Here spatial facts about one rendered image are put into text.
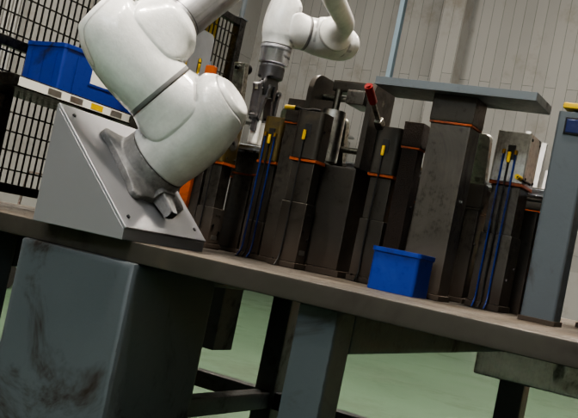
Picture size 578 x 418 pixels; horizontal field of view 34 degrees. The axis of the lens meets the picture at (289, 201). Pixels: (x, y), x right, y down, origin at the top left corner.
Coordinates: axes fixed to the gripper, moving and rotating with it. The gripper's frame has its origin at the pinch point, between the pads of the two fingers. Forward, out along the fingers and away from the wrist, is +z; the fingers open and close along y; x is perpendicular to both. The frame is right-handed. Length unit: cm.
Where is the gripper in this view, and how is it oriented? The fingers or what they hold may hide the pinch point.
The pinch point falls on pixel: (258, 134)
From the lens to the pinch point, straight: 270.7
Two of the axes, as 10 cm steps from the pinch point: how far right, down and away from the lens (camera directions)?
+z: -2.1, 9.8, -0.4
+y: 4.6, 1.3, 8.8
